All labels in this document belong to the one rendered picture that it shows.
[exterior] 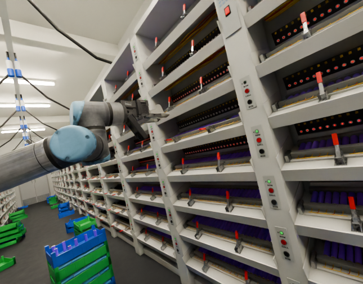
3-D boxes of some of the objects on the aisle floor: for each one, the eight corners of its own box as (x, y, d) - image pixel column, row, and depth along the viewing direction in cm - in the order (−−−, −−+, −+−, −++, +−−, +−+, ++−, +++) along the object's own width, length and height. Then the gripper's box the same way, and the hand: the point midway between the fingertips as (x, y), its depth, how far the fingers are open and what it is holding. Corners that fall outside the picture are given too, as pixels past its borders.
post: (140, 255, 163) (103, 76, 170) (135, 252, 170) (100, 80, 177) (157, 244, 176) (122, 78, 183) (152, 242, 183) (119, 82, 190)
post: (191, 290, 110) (134, 29, 118) (181, 284, 117) (128, 37, 125) (210, 270, 124) (158, 36, 131) (201, 266, 131) (152, 44, 138)
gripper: (125, 95, 64) (170, 98, 78) (112, 107, 74) (154, 108, 87) (129, 118, 63) (174, 117, 77) (116, 127, 73) (157, 125, 87)
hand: (162, 118), depth 81 cm, fingers open, 7 cm apart
